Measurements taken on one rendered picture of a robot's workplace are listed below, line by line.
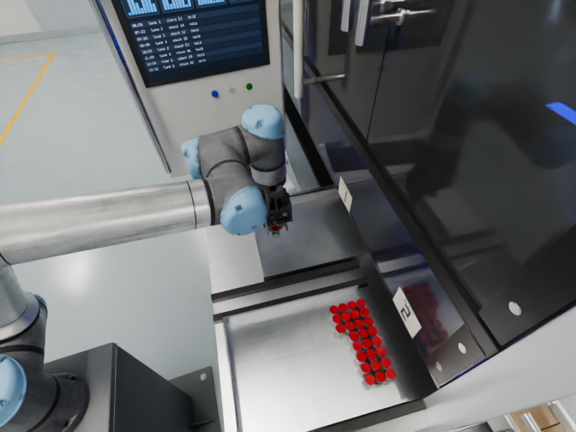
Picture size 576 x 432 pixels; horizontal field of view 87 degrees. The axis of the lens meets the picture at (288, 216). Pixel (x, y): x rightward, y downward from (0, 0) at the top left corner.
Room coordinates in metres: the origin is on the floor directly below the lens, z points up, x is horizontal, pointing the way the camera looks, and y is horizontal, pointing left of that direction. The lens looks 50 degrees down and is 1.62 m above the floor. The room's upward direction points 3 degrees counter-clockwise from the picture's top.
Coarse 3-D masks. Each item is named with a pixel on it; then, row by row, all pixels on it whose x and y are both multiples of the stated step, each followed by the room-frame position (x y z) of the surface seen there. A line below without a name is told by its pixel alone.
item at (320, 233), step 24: (336, 192) 0.70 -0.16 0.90; (312, 216) 0.62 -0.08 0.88; (336, 216) 0.61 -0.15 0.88; (264, 240) 0.53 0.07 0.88; (288, 240) 0.53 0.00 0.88; (312, 240) 0.52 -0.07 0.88; (336, 240) 0.52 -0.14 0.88; (360, 240) 0.52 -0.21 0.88; (264, 264) 0.45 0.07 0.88; (288, 264) 0.45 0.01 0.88; (312, 264) 0.44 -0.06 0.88
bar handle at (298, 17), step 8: (296, 0) 0.79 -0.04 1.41; (296, 8) 0.79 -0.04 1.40; (296, 16) 0.79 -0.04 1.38; (296, 24) 0.79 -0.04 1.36; (296, 32) 0.79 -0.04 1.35; (296, 40) 0.79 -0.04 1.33; (296, 48) 0.79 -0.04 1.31; (296, 56) 0.79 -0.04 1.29; (296, 64) 0.79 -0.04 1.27; (296, 72) 0.79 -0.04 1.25; (296, 80) 0.79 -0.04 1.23; (304, 80) 0.80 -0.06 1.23; (312, 80) 0.81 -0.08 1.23; (320, 80) 0.81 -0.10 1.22; (296, 88) 0.79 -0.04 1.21; (296, 96) 0.79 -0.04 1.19
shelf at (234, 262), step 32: (224, 256) 0.48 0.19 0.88; (256, 256) 0.48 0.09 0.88; (224, 288) 0.38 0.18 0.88; (288, 288) 0.37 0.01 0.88; (384, 288) 0.36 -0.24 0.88; (384, 320) 0.28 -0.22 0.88; (224, 352) 0.22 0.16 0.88; (416, 352) 0.20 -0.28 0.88; (224, 384) 0.15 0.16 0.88; (416, 384) 0.14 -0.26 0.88; (224, 416) 0.10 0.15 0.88; (416, 416) 0.08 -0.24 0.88
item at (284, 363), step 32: (352, 288) 0.35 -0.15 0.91; (224, 320) 0.28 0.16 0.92; (256, 320) 0.29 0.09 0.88; (288, 320) 0.29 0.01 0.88; (320, 320) 0.28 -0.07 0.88; (256, 352) 0.22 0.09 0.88; (288, 352) 0.21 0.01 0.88; (320, 352) 0.21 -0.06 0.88; (256, 384) 0.15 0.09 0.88; (288, 384) 0.15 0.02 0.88; (320, 384) 0.15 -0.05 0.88; (352, 384) 0.14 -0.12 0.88; (384, 384) 0.14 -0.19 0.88; (256, 416) 0.09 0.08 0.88; (288, 416) 0.09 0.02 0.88; (320, 416) 0.09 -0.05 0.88; (352, 416) 0.08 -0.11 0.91
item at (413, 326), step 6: (396, 294) 0.28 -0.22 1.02; (402, 294) 0.27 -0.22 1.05; (396, 300) 0.27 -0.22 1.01; (402, 300) 0.26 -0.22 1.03; (396, 306) 0.26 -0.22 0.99; (402, 306) 0.25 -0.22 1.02; (408, 306) 0.24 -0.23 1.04; (402, 318) 0.24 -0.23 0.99; (408, 318) 0.23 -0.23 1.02; (414, 318) 0.22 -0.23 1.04; (408, 324) 0.22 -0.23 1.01; (414, 324) 0.21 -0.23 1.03; (408, 330) 0.21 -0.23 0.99; (414, 330) 0.20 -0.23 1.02
